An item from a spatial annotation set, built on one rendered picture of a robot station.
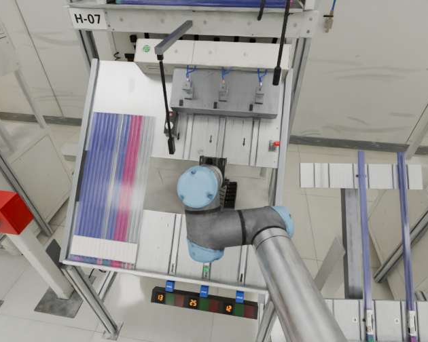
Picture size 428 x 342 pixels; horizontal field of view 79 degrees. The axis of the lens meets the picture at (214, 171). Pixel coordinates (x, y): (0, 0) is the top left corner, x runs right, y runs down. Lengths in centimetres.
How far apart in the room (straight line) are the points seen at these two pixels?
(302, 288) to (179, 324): 122
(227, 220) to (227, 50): 55
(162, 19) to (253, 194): 81
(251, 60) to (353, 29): 169
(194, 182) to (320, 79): 217
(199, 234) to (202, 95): 47
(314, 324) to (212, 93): 66
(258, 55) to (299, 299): 68
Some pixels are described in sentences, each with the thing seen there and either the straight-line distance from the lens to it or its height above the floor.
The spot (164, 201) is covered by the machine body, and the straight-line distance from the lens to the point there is 123.
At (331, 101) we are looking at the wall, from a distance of 266.
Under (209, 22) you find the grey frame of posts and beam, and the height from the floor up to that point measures 135.
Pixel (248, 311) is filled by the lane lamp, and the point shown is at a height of 66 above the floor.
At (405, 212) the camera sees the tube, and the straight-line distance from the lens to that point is 89.
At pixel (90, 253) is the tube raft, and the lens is 98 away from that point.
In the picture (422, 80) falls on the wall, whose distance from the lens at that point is 283.
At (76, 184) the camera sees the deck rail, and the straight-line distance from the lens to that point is 99.
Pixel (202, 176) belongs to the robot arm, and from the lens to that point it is 48.
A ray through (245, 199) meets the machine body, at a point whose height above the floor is 62.
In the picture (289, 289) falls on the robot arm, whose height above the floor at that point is 112.
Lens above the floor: 150
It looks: 40 degrees down
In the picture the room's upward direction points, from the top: straight up
